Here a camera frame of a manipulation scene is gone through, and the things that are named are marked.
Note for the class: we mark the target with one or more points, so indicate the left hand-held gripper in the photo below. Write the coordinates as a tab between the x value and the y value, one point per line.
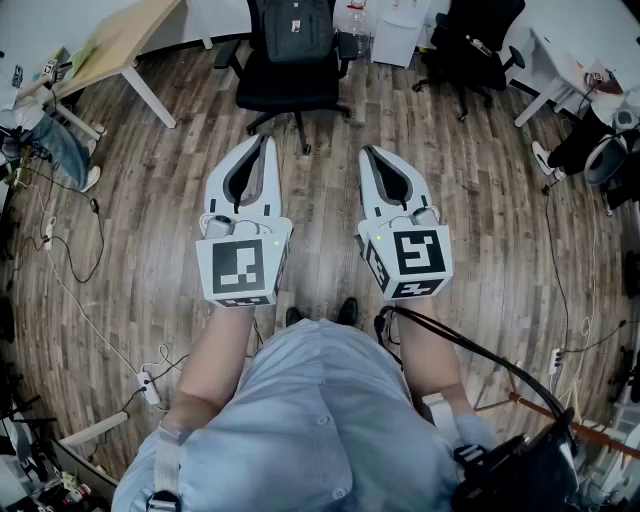
235	270

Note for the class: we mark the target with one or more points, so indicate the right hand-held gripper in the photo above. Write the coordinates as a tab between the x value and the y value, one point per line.
415	255

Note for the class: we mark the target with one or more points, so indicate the black mesh office chair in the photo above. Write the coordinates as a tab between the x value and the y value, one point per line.
287	87

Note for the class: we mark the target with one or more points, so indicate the dark grey backpack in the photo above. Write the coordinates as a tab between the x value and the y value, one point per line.
297	35

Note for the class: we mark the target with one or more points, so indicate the person's right forearm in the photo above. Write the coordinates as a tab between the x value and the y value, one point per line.
430	360

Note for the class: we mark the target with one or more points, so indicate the person's left forearm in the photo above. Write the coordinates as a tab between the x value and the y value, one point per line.
215	360

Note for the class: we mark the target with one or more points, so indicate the black padded office chair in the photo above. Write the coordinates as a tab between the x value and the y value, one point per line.
470	65

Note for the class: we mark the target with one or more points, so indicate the person's right black shoe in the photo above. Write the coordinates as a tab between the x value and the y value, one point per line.
347	311

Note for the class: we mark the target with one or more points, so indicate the person's black shoe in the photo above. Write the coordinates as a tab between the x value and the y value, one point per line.
293	316
347	311

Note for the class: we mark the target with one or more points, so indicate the person's left black shoe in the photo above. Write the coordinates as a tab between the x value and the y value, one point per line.
293	316

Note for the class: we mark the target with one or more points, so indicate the white water dispenser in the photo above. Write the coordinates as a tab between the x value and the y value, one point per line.
397	35

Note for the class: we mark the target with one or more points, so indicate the small clear plastic bottle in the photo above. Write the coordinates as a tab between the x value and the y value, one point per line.
479	46

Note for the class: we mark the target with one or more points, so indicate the large clear water bottle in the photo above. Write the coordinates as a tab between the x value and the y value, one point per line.
355	25

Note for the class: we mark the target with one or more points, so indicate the light wooden desk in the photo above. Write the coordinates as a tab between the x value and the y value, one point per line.
120	40

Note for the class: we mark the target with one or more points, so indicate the white power strip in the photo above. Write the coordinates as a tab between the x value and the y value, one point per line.
49	235
148	387
553	361

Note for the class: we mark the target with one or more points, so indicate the light green board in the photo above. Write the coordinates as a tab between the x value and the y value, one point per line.
92	55

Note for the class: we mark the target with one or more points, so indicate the white desk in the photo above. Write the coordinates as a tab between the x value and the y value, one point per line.
560	60

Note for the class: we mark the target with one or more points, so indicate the person's light blue shirt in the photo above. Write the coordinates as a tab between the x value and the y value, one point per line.
300	425

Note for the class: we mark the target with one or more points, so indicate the brown wooden pole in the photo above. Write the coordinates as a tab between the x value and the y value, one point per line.
590	431

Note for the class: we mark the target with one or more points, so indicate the black waist bag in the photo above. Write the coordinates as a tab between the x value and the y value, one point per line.
530	470

